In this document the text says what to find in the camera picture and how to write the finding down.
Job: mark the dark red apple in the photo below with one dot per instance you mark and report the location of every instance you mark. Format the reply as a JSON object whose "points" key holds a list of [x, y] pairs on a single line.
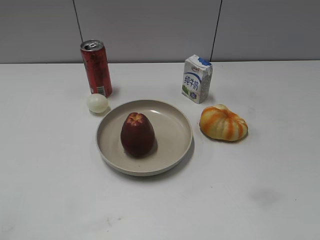
{"points": [[137, 134]]}

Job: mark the red soda can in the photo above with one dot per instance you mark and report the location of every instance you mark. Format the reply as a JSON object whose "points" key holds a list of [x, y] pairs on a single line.
{"points": [[95, 61]]}

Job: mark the white egg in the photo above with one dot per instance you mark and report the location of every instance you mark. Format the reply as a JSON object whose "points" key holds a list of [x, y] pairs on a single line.
{"points": [[97, 103]]}

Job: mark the beige round plate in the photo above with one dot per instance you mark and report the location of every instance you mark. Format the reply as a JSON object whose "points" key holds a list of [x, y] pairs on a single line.
{"points": [[173, 138]]}

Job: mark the orange white striped bread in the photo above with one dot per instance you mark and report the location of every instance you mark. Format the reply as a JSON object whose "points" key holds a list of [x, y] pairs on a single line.
{"points": [[218, 122]]}

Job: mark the white blue milk carton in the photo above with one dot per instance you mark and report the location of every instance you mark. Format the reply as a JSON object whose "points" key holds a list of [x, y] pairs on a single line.
{"points": [[197, 77]]}

